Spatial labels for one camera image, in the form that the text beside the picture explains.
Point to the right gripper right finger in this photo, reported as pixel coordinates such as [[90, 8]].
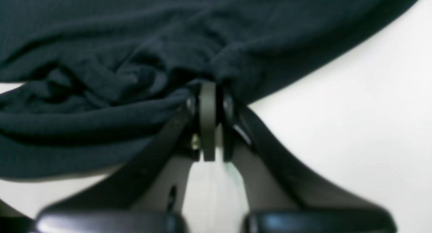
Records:
[[283, 194]]

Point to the dark navy long-sleeve shirt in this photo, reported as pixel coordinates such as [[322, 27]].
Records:
[[100, 77]]

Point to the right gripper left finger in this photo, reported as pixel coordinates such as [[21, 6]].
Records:
[[143, 196]]

